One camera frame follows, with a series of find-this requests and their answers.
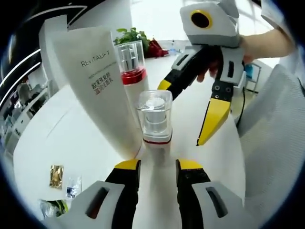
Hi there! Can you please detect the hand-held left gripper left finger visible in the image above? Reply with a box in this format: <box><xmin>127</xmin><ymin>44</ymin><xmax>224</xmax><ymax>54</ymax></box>
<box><xmin>58</xmin><ymin>159</ymin><xmax>142</xmax><ymax>229</ymax></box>

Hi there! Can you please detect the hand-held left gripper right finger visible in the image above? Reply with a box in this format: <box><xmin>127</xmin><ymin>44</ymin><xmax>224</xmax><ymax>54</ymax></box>
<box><xmin>175</xmin><ymin>158</ymin><xmax>251</xmax><ymax>229</ymax></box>

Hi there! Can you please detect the clear sachet blue square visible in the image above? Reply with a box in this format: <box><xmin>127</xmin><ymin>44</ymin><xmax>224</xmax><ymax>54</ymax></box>
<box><xmin>65</xmin><ymin>176</ymin><xmax>82</xmax><ymax>198</ymax></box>

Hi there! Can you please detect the white skincare bottle red collar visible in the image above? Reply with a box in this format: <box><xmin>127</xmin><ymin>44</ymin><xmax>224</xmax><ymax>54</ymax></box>
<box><xmin>116</xmin><ymin>40</ymin><xmax>151</xmax><ymax>120</ymax></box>

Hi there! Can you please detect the small white skincare bottle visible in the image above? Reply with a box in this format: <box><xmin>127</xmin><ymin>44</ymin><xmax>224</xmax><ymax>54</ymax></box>
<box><xmin>136</xmin><ymin>90</ymin><xmax>178</xmax><ymax>229</ymax></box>

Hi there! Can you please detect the large white skincare tube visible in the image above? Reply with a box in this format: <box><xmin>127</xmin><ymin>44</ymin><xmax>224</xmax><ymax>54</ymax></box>
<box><xmin>64</xmin><ymin>30</ymin><xmax>143</xmax><ymax>160</ymax></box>

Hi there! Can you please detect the person's right hand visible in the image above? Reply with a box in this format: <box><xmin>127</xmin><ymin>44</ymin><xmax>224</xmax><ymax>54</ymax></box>
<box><xmin>196</xmin><ymin>35</ymin><xmax>257</xmax><ymax>83</ymax></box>

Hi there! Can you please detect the red bouquet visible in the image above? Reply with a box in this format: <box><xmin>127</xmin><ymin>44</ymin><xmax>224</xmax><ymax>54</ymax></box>
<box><xmin>145</xmin><ymin>39</ymin><xmax>169</xmax><ymax>59</ymax></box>

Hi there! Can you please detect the gold foil sachet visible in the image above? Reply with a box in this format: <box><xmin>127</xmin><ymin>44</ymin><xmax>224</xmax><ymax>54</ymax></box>
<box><xmin>49</xmin><ymin>164</ymin><xmax>64</xmax><ymax>190</ymax></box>

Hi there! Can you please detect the green potted plant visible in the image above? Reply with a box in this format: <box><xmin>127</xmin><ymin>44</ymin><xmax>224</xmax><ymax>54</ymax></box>
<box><xmin>113</xmin><ymin>27</ymin><xmax>150</xmax><ymax>48</ymax></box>

